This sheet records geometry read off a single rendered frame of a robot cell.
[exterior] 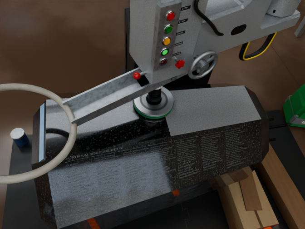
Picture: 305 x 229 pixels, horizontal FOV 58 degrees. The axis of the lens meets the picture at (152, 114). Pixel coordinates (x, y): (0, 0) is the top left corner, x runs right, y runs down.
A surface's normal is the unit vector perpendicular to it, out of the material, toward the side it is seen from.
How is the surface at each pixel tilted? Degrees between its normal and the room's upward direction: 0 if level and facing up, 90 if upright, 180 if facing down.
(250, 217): 0
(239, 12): 90
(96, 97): 8
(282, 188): 0
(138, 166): 45
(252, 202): 0
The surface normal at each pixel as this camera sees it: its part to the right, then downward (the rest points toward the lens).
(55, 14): 0.08, -0.58
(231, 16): 0.48, 0.73
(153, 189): 0.24, 0.16
